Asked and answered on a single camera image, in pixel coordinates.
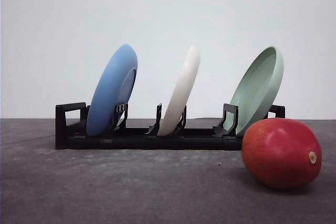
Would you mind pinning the white plate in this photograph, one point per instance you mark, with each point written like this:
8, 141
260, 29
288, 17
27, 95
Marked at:
182, 93

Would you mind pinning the blue plate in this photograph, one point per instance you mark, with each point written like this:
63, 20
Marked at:
115, 87

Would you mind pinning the mint green plate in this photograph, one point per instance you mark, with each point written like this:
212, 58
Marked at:
256, 90

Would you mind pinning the black plastic dish rack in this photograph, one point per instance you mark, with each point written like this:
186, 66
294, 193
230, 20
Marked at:
71, 131

